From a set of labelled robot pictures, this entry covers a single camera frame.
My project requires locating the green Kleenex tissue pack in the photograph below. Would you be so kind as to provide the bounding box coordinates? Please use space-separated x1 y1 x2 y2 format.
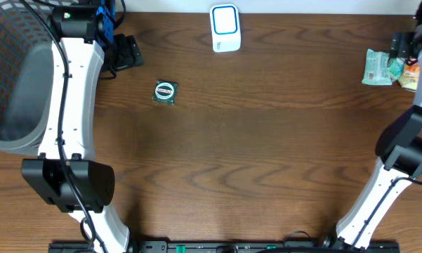
387 58 404 82

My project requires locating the orange tissue pack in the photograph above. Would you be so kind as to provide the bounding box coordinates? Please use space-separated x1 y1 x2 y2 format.
402 62 420 79

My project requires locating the yellow snack bag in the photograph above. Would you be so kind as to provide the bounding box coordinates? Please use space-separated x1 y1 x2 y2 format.
397 75 418 92

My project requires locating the teal wet wipe packet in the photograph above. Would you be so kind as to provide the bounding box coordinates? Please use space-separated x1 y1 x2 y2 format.
362 49 392 86

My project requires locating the green Zam-Buk tin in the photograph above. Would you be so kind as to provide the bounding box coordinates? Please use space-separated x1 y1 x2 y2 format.
152 80 178 105

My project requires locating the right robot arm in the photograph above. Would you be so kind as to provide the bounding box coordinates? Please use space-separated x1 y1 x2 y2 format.
320 2 422 252

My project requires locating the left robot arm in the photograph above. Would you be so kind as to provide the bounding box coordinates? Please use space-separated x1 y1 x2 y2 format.
22 0 143 252

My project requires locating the white barcode scanner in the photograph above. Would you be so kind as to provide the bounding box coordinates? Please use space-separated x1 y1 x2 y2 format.
209 4 242 53

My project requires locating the dark grey plastic mesh basket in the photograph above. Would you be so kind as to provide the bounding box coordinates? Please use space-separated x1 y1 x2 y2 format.
0 0 67 156

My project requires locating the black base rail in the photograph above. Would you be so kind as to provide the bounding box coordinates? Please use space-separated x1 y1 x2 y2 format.
48 241 401 253

